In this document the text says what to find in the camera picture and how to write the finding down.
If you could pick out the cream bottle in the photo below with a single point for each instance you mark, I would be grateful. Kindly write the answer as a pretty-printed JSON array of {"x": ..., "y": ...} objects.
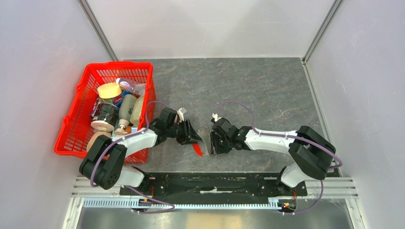
[{"x": 137, "y": 111}]

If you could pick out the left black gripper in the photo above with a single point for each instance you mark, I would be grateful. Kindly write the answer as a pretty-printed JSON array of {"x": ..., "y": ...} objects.
[{"x": 188, "y": 130}]

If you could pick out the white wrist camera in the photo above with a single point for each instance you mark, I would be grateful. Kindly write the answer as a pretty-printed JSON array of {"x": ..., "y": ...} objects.
[
  {"x": 214, "y": 118},
  {"x": 181, "y": 113}
]

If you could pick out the grey green bottle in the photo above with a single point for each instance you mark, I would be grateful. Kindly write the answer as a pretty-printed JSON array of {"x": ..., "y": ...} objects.
[{"x": 125, "y": 113}]

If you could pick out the grey red key holder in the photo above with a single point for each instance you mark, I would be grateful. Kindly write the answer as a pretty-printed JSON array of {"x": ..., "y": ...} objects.
[{"x": 203, "y": 147}]

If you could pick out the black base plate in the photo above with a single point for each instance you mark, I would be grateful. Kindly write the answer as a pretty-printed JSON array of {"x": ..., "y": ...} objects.
[{"x": 215, "y": 187}]

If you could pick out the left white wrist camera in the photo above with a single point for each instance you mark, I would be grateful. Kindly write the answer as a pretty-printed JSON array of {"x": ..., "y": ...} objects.
[{"x": 181, "y": 113}]

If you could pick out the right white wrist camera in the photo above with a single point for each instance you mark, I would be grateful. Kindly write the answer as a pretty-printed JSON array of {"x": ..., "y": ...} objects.
[{"x": 214, "y": 118}]

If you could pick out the yellow lid dark jar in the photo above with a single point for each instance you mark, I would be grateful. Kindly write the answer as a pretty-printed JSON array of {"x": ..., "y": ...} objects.
[{"x": 106, "y": 112}]

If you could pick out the clear plastic bottle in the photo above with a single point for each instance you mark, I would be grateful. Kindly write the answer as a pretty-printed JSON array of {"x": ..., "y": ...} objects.
[{"x": 131, "y": 86}]

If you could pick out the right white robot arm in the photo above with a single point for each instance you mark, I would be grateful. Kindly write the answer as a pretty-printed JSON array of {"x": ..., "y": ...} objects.
[{"x": 312, "y": 153}]

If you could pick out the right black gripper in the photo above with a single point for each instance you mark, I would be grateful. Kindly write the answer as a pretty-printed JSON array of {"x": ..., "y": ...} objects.
[{"x": 215, "y": 149}]

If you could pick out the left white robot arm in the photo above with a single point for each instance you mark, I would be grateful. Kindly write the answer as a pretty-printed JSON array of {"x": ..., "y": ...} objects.
[{"x": 104, "y": 163}]

